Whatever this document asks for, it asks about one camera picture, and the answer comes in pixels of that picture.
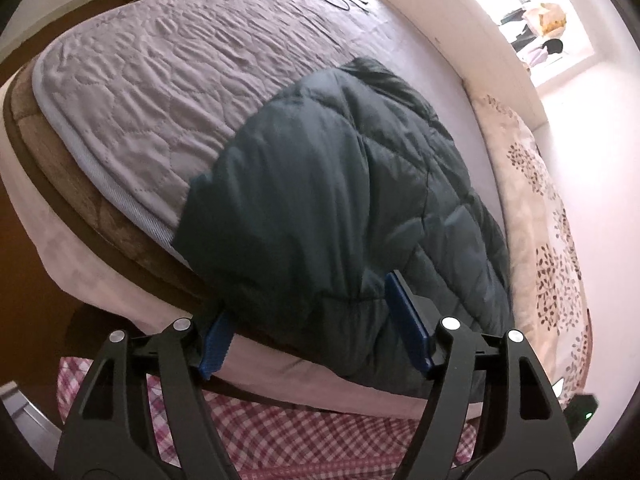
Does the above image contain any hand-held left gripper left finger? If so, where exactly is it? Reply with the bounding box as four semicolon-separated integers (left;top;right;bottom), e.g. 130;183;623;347
52;310;241;480

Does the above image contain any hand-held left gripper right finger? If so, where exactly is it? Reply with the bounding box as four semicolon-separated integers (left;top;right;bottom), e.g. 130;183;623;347
385;270;573;480

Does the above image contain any dark teal quilted jacket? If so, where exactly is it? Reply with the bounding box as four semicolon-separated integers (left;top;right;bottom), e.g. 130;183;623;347
172;56;516;401

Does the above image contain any pink checkered cloth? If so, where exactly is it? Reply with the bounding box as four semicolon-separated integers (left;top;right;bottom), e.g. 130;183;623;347
56;355;483;480

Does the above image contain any floral patterned pillow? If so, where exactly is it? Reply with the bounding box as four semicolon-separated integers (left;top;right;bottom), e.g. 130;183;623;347
462;91;593;408

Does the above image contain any brown mattress pad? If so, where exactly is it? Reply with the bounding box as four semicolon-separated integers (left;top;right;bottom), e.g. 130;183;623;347
2;57;311;346

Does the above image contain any grey quilted bedspread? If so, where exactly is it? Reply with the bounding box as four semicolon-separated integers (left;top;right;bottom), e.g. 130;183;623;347
31;0;506;253

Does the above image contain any purple cloth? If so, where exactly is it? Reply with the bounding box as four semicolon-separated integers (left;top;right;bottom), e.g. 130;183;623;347
520;45;552;67

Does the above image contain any white bed headboard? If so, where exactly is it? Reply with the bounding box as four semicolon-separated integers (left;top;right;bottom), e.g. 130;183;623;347
367;0;548;131

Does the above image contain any yellow bag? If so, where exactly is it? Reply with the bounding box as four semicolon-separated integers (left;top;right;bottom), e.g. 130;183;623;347
522;2;569;37

